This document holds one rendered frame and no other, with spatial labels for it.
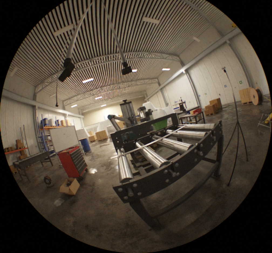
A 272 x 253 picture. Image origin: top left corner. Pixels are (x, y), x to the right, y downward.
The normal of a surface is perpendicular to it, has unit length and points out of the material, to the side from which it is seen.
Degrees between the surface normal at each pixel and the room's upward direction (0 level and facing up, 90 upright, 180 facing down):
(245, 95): 90
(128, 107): 90
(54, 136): 90
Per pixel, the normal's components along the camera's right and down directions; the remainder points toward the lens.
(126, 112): 0.18, -0.07
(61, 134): 0.94, -0.28
